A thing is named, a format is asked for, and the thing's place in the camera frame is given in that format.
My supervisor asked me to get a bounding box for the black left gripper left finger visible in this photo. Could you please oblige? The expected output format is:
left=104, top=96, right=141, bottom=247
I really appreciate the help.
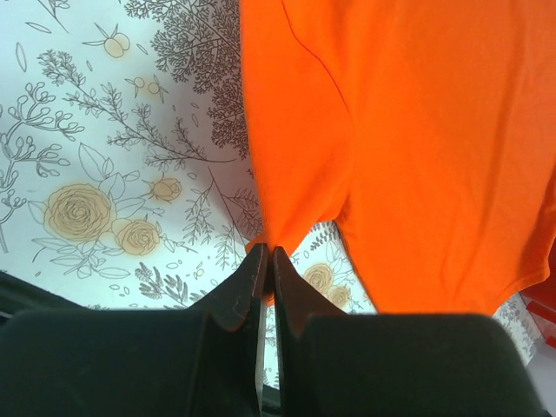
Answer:
left=1, top=244, right=268, bottom=416

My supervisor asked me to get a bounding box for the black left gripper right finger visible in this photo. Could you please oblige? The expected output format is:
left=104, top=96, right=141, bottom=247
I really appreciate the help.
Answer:
left=272, top=248, right=546, bottom=416

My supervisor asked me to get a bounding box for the orange t shirt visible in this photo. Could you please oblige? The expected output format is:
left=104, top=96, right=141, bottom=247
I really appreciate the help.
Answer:
left=240, top=1, right=555, bottom=315

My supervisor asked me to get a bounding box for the red plastic bin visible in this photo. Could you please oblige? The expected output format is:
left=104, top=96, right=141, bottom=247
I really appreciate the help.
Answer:
left=521, top=281, right=555, bottom=348

